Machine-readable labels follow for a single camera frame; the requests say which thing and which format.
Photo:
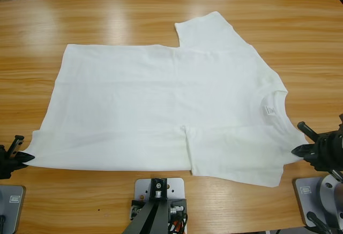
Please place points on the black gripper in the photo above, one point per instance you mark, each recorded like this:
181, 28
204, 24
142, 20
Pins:
329, 148
6, 164

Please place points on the white Unitree t-shirt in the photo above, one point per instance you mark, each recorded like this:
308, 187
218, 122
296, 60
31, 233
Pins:
147, 97

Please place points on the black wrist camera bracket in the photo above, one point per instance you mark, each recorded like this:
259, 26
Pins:
341, 120

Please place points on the dark camera post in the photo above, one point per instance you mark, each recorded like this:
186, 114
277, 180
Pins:
160, 218

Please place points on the white mount plate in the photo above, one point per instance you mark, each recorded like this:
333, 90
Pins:
177, 188

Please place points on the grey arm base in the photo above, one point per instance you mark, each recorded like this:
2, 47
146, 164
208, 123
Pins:
16, 210
302, 204

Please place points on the black corner bracket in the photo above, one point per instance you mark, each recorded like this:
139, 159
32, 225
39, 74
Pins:
135, 210
178, 207

